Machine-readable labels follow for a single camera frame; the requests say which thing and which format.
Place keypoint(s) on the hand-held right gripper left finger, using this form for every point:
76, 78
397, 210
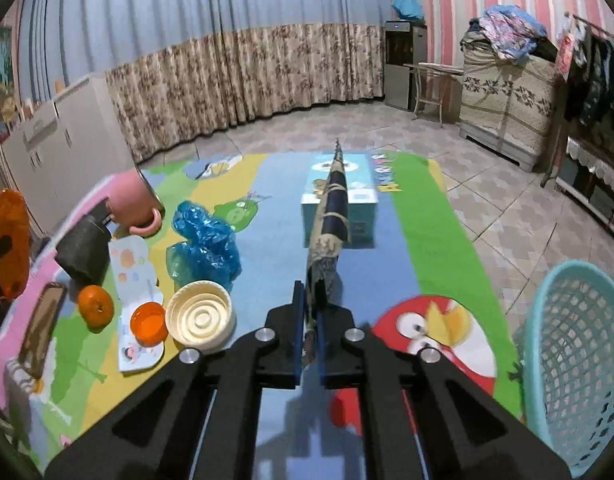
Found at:
299, 330

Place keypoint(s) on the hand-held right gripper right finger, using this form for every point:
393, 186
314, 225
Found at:
337, 350

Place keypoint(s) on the orange textured pad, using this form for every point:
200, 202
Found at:
14, 220

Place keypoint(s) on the black ribbed cup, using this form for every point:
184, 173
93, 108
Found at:
84, 252

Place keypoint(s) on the blue plastic bag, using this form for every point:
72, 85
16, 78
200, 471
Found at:
207, 245

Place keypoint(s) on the patterned bag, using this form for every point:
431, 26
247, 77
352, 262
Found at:
332, 200

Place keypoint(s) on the teal plastic laundry basket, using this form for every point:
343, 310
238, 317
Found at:
547, 300

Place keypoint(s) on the wooden cutting board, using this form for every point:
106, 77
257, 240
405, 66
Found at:
39, 330

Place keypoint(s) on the cream round ridged lid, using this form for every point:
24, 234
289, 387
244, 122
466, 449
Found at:
199, 317

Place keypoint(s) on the orange fruit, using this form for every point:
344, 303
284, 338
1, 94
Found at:
95, 306

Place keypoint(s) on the cartoon printed blanket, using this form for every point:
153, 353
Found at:
267, 220

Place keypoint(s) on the pile of colourful toys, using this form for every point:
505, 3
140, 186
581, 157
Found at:
7, 117

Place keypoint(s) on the white printed packet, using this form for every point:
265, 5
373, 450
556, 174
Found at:
129, 265

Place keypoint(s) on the pink cup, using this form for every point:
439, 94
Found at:
132, 200

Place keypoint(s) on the light blue tissue box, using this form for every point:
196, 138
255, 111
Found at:
362, 200

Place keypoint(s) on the white cabinet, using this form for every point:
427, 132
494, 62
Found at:
87, 135

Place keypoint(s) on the small orange bowl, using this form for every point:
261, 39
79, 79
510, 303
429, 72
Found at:
148, 324

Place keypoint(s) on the yellow bottle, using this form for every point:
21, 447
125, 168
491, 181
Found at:
60, 85

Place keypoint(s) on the grey water dispenser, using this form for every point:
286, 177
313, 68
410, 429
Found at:
404, 80

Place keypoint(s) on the blue and floral curtain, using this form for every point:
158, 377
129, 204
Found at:
187, 35

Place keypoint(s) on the small folding table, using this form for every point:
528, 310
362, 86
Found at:
437, 67

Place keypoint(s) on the cabinet with patterned cover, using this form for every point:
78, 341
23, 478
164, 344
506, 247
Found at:
507, 100

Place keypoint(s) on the white lace cloth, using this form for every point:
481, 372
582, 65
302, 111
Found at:
597, 160

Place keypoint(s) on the blue covered bottle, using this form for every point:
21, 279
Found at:
407, 7

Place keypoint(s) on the pile of clothes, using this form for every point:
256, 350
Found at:
512, 30

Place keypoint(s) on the row of hanging clothes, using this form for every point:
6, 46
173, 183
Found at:
597, 80

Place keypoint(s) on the pink hanging bag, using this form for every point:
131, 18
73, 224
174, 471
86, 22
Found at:
567, 52

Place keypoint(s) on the metal clothes rack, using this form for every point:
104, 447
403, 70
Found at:
594, 25

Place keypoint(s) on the green wall poster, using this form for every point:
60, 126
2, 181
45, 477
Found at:
2, 60

